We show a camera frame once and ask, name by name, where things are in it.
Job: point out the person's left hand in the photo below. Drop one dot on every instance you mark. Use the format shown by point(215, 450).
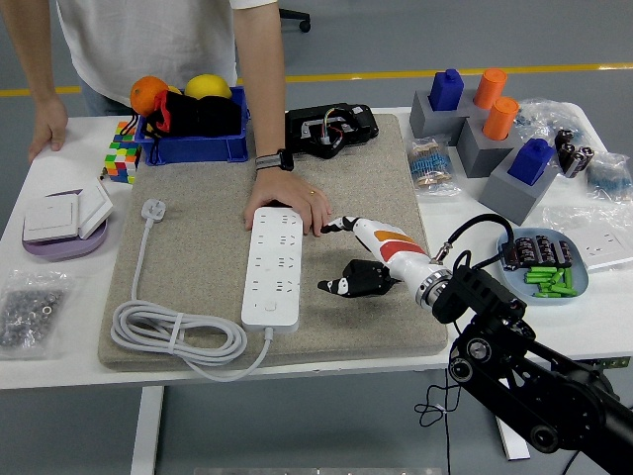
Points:
point(282, 190)

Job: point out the person's right hand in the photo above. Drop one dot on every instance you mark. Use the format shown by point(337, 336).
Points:
point(49, 123)

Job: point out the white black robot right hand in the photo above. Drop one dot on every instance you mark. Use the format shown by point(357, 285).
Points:
point(395, 247)

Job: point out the person's right forearm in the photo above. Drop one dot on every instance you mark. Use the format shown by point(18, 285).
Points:
point(29, 49)

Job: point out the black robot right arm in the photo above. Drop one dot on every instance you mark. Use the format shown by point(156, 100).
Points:
point(519, 376)

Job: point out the person's left forearm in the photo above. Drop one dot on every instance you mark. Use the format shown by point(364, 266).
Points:
point(262, 99)

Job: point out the grey-brown mat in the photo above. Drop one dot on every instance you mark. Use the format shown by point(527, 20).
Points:
point(207, 188)

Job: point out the multicolour puzzle cube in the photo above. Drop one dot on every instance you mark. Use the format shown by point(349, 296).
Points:
point(121, 158)

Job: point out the bag of taped resistors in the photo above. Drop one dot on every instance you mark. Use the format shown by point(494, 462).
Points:
point(430, 163)

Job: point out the blue plastic bin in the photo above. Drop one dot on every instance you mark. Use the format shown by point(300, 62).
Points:
point(198, 148)

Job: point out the black open electronic housing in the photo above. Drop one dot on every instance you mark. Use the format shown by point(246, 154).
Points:
point(356, 128)

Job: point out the orange fruit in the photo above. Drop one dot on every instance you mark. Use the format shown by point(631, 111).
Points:
point(146, 94)

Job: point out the black pouch with red trim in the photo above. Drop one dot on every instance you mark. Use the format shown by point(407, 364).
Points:
point(207, 119)

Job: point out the grey block holder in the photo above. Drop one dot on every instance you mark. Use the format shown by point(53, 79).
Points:
point(475, 148)
point(514, 198)
point(425, 121)

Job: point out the purple oval tray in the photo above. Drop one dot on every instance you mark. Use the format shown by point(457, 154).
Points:
point(64, 250)

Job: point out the large yellow lemon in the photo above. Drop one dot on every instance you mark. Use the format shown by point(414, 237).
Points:
point(207, 86)

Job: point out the small yellow fruit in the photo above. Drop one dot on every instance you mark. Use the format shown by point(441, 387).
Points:
point(174, 90)

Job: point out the light blue plate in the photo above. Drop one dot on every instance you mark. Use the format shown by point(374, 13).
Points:
point(519, 287)

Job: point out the person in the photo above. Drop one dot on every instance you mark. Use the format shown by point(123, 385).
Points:
point(148, 39)

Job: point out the green cylinder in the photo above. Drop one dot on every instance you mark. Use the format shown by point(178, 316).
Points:
point(564, 290)
point(557, 277)
point(538, 278)
point(569, 278)
point(546, 295)
point(540, 269)

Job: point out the blue bottle-shaped block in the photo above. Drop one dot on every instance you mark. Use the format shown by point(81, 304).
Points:
point(445, 91)
point(529, 163)

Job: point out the orange cylinder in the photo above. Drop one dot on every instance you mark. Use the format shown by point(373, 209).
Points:
point(490, 89)
point(500, 119)

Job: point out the clear plastic bag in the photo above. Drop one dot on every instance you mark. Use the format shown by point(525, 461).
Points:
point(569, 215)

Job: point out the black office chair base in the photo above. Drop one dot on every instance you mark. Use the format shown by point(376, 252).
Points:
point(297, 15)

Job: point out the clear bag of metal nuts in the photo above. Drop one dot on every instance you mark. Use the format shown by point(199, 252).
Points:
point(29, 312)

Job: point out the clear bag of blue resistors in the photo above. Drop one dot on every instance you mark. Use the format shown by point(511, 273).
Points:
point(539, 116)
point(610, 180)

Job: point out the black cylindrical capacitor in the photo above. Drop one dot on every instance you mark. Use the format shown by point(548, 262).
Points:
point(581, 161)
point(569, 156)
point(565, 138)

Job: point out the white table leg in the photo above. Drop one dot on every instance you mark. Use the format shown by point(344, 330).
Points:
point(146, 430)
point(516, 445)

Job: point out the table height control panel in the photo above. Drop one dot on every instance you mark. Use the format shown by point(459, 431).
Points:
point(613, 362)

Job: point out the flat white wall switch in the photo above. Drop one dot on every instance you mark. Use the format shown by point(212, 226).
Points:
point(49, 218)

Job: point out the tilted white wall switch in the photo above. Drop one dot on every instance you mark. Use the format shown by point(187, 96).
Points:
point(94, 208)

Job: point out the white wall socket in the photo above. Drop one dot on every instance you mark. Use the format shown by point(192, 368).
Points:
point(603, 247)

